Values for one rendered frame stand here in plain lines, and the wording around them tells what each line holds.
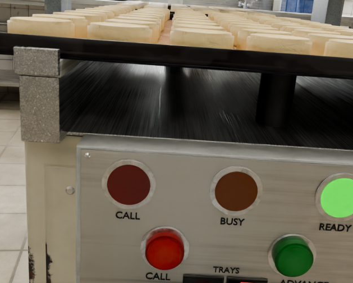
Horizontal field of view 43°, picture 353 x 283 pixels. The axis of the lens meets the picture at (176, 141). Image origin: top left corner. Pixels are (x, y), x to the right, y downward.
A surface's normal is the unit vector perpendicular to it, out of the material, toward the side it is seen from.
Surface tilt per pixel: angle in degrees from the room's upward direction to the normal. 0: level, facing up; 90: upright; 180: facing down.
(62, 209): 90
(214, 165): 90
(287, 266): 90
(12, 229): 0
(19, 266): 0
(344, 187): 90
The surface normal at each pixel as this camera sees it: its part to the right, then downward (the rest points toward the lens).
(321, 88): -1.00, -0.07
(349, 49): -0.54, 0.22
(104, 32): -0.32, 0.27
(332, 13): 0.01, 0.31
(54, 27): 0.59, 0.29
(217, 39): 0.40, 0.31
